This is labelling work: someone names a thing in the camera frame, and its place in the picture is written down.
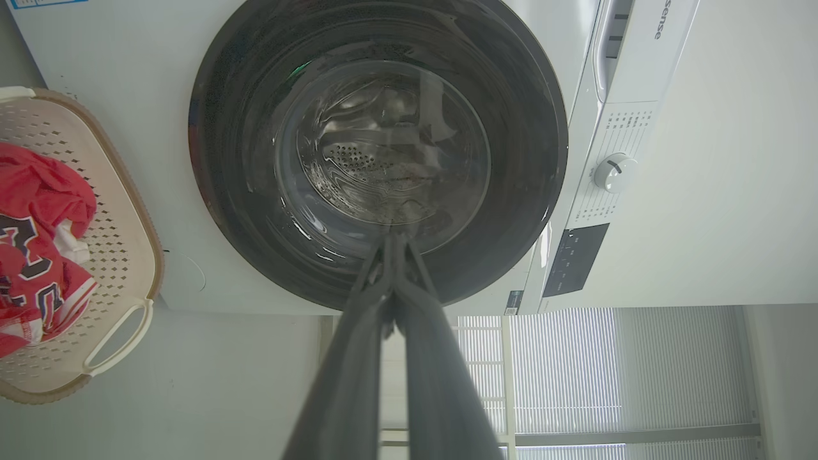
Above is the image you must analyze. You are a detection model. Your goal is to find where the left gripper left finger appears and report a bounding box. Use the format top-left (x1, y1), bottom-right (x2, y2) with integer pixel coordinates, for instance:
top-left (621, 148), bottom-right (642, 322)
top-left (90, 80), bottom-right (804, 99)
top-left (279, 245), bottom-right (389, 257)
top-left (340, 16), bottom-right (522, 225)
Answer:
top-left (281, 234), bottom-right (393, 460)

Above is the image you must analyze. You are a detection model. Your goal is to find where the white detergent drawer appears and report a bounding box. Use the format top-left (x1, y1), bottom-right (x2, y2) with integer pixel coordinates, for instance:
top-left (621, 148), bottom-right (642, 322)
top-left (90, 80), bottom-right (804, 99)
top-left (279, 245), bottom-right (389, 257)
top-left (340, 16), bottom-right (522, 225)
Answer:
top-left (594, 0), bottom-right (700, 104)

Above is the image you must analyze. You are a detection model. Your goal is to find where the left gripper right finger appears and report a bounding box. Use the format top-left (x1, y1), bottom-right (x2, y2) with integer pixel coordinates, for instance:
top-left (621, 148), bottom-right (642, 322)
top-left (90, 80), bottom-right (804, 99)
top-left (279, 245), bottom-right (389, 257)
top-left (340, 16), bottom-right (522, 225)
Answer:
top-left (394, 234), bottom-right (502, 460)

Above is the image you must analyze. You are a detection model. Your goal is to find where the black washer door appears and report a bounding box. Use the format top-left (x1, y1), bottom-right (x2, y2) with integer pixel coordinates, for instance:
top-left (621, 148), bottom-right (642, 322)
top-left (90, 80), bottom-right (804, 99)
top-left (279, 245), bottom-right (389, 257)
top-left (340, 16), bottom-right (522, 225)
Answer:
top-left (189, 0), bottom-right (568, 312)

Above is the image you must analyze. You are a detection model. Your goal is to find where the white window blind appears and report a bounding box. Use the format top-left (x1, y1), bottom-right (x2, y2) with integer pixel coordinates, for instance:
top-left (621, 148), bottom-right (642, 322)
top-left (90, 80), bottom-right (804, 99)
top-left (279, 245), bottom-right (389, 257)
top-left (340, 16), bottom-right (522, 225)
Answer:
top-left (457, 305), bottom-right (764, 460)

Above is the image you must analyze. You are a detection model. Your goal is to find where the black control display panel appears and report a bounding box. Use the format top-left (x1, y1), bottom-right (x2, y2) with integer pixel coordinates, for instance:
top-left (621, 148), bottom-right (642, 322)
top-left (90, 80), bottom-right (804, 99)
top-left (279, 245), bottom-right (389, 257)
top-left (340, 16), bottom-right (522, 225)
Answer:
top-left (542, 223), bottom-right (610, 298)

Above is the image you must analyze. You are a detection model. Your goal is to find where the blue energy label sticker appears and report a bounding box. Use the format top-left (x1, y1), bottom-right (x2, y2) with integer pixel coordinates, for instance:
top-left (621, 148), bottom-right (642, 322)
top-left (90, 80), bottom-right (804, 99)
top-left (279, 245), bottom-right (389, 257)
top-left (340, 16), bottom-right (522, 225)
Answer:
top-left (10, 0), bottom-right (90, 10)

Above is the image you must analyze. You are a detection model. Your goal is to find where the steel washing drum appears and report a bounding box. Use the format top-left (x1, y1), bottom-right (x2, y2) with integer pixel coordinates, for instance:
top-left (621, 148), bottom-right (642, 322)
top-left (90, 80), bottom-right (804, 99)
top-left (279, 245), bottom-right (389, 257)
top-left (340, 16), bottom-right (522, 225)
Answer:
top-left (300, 70), bottom-right (480, 224)

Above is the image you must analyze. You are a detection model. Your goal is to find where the white washing machine body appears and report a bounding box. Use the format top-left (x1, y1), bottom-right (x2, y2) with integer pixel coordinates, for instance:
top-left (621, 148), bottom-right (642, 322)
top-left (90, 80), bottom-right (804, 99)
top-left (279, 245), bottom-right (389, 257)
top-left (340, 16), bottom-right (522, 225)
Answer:
top-left (6, 0), bottom-right (700, 317)

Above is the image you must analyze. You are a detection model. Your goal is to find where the round filter cover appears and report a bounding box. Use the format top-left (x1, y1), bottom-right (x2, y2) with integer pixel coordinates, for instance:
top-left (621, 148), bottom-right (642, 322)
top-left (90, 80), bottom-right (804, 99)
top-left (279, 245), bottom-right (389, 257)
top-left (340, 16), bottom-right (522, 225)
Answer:
top-left (163, 252), bottom-right (206, 293)

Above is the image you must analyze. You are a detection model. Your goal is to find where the red basketball jersey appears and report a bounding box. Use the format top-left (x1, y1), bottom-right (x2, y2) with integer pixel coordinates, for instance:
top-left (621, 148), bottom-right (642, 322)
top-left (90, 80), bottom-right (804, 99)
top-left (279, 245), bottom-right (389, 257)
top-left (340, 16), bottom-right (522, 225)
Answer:
top-left (0, 142), bottom-right (100, 358)

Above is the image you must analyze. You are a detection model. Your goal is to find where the white program dial knob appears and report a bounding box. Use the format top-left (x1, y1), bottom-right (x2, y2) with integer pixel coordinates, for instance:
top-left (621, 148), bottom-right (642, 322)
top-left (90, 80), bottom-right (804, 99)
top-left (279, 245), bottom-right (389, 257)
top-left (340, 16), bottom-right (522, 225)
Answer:
top-left (594, 153), bottom-right (638, 194)

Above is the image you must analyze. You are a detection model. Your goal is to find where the cream perforated laundry basket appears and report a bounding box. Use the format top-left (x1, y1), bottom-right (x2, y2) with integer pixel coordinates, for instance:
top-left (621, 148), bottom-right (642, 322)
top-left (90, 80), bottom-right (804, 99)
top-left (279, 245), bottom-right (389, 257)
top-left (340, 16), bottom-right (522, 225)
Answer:
top-left (0, 86), bottom-right (165, 404)

